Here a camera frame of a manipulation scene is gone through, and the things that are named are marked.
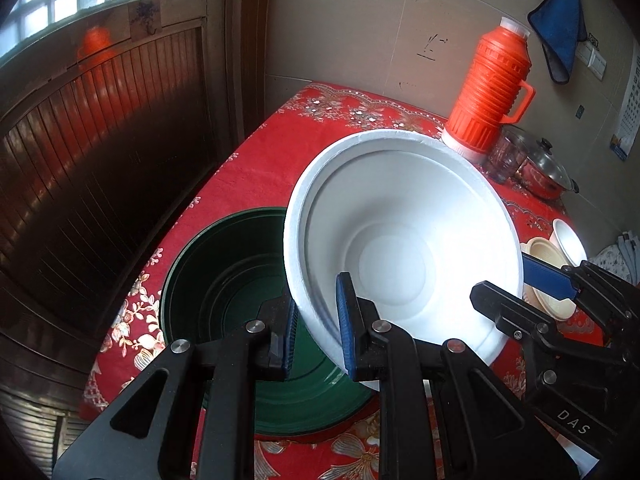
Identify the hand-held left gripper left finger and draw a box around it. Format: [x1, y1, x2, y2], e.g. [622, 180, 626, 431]
[52, 296, 301, 480]

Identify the dark wooden door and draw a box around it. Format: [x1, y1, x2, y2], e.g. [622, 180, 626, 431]
[0, 15, 226, 411]

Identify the red pot with glass lid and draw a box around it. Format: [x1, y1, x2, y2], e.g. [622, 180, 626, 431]
[515, 137, 581, 202]

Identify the large white bowl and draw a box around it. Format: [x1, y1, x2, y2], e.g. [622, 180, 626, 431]
[282, 130, 525, 393]

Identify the clear glass cup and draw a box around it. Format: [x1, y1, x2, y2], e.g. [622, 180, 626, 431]
[487, 125, 531, 185]

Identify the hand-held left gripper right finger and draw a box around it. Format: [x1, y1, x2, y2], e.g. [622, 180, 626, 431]
[335, 272, 581, 480]

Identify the cream strainer basket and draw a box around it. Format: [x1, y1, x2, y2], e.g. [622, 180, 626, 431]
[521, 237, 581, 322]

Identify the small white bowl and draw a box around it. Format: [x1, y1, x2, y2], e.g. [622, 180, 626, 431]
[551, 218, 588, 268]

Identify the white wall switch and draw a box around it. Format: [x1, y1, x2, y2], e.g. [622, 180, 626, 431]
[575, 40, 608, 80]

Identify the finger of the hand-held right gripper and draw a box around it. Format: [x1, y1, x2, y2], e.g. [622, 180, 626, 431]
[521, 251, 602, 305]
[469, 280, 557, 357]

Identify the grey patterned cloth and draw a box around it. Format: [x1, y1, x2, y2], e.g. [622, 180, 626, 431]
[592, 230, 640, 286]

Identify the red floral tablecloth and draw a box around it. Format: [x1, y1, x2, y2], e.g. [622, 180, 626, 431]
[80, 82, 608, 480]

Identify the orange thermos flask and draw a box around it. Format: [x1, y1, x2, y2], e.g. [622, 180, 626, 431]
[440, 16, 537, 165]

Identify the blue hanging cloth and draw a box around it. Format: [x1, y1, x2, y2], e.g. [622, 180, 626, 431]
[527, 0, 590, 85]

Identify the wall poster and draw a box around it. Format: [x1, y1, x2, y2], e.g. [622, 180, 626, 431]
[609, 55, 640, 163]

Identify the green plastic bowl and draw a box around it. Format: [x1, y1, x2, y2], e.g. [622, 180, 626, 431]
[160, 207, 381, 436]

